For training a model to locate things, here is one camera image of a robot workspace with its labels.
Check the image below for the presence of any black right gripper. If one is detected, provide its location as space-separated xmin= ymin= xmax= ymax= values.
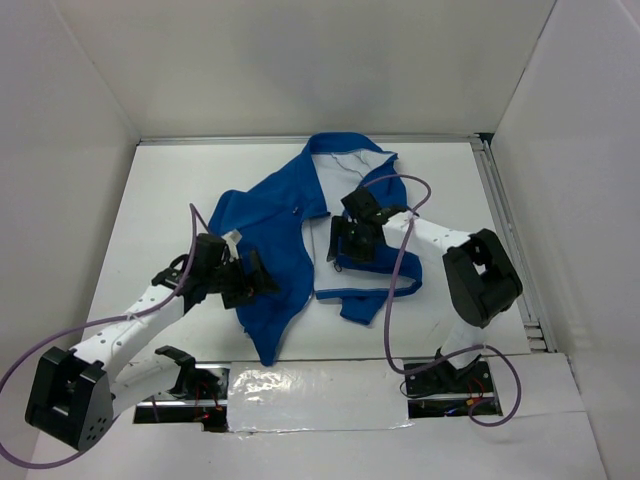
xmin=328 ymin=214 xmax=378 ymax=265

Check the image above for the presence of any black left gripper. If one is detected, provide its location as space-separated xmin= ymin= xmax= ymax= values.
xmin=205 ymin=248 xmax=280 ymax=310

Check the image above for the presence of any blue jacket white lining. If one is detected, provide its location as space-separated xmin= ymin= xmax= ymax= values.
xmin=209 ymin=133 xmax=407 ymax=366

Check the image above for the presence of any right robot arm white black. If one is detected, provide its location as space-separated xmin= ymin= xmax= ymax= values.
xmin=327 ymin=187 xmax=523 ymax=392

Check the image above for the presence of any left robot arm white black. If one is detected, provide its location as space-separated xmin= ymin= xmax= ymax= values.
xmin=25 ymin=233 xmax=279 ymax=452

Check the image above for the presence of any white glossy taped sheet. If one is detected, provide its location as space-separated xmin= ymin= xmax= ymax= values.
xmin=227 ymin=360 xmax=412 ymax=433

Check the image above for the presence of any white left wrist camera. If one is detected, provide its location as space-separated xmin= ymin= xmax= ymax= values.
xmin=222 ymin=229 xmax=242 ymax=249

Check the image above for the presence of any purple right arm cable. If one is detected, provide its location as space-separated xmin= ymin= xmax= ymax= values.
xmin=362 ymin=173 xmax=525 ymax=429

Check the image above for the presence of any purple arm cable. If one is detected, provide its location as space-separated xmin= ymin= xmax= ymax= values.
xmin=0 ymin=202 xmax=206 ymax=470
xmin=362 ymin=173 xmax=525 ymax=429

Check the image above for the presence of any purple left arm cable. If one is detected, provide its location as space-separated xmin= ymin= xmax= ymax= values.
xmin=0 ymin=202 xmax=206 ymax=470

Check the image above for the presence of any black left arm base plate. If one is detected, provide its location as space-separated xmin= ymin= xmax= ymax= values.
xmin=136 ymin=362 xmax=231 ymax=417

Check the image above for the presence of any aluminium frame rail back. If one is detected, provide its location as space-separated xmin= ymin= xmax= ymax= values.
xmin=138 ymin=134 xmax=483 ymax=146

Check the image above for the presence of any aluminium frame rail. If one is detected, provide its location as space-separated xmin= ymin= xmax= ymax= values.
xmin=469 ymin=132 xmax=557 ymax=354
xmin=138 ymin=134 xmax=483 ymax=146

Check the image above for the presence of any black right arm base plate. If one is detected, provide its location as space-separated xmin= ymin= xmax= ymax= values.
xmin=400 ymin=360 xmax=494 ymax=399

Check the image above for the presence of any aluminium frame rail right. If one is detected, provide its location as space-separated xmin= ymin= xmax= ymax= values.
xmin=469 ymin=132 xmax=557 ymax=354

